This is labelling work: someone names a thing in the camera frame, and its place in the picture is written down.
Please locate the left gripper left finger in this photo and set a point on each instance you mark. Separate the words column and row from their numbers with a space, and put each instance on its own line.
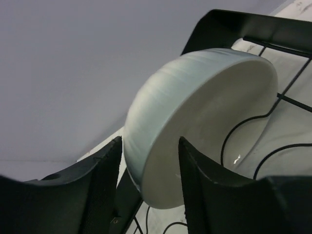
column 76, row 200

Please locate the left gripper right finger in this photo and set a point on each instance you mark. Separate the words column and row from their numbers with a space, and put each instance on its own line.
column 219, row 201

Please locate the white bowl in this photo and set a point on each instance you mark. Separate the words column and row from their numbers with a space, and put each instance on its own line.
column 215, row 98

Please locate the black wire dish rack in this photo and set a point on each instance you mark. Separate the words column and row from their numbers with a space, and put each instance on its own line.
column 285, row 146

